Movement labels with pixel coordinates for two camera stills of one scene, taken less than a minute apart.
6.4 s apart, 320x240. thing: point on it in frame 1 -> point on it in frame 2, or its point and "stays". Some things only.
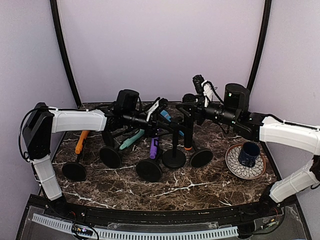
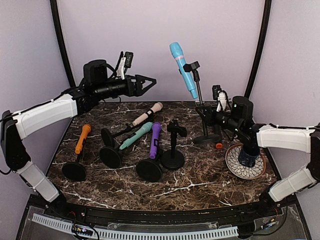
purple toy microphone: [154, 143] stays
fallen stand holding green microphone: [110, 157] stays
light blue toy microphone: [164, 113] -> [176, 49]
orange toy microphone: [84, 134] stays
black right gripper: [197, 111] -> [209, 118]
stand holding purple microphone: [150, 170] stays
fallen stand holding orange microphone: [75, 171] stays
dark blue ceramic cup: [250, 150] stays
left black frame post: [54, 5] stays
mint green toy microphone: [129, 140] stays
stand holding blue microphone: [201, 158] -> [204, 138]
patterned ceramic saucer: [239, 171] stays
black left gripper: [154, 125] -> [138, 91]
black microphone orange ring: [188, 106] -> [218, 137]
